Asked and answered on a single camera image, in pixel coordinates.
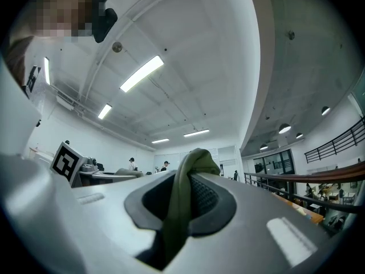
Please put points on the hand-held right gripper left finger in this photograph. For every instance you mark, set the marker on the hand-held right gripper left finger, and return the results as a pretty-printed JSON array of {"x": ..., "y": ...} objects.
[{"x": 114, "y": 227}]

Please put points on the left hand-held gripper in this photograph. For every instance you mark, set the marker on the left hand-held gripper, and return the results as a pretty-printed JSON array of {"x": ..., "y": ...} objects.
[{"x": 64, "y": 163}]

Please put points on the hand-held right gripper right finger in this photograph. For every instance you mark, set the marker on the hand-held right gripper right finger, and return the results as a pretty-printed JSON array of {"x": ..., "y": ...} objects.
[{"x": 251, "y": 238}]

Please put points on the pale green cloth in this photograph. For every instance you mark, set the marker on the pale green cloth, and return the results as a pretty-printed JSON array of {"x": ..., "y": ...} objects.
[{"x": 182, "y": 198}]

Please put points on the long ceiling light bar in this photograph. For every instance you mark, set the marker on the long ceiling light bar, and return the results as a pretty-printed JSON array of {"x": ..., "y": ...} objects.
[
  {"x": 141, "y": 73},
  {"x": 160, "y": 141},
  {"x": 105, "y": 111},
  {"x": 47, "y": 70},
  {"x": 196, "y": 133}
]

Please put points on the dark framed glass windows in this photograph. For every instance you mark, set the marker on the dark framed glass windows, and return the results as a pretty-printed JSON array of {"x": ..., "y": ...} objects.
[{"x": 273, "y": 164}]

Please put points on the white ceiling air conditioner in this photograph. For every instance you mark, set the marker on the white ceiling air conditioner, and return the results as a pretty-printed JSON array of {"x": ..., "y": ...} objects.
[{"x": 65, "y": 101}]

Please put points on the black pendant lamp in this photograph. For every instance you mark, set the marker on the black pendant lamp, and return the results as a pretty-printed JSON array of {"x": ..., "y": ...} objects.
[
  {"x": 325, "y": 110},
  {"x": 284, "y": 128},
  {"x": 263, "y": 147},
  {"x": 299, "y": 136}
]

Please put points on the black railing wooden handrail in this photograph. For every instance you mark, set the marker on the black railing wooden handrail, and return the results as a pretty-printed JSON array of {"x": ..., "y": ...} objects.
[{"x": 328, "y": 178}]

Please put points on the black balcony railing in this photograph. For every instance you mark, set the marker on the black balcony railing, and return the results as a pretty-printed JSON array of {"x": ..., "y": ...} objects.
[{"x": 336, "y": 144}]

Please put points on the round smoke detector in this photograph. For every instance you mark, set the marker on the round smoke detector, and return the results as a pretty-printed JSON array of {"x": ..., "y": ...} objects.
[{"x": 117, "y": 46}]

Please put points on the person's head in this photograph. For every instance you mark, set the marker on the person's head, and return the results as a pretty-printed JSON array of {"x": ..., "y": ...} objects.
[{"x": 60, "y": 10}]

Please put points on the black head-worn camera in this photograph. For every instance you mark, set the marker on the black head-worn camera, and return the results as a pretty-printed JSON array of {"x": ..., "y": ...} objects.
[{"x": 105, "y": 21}]

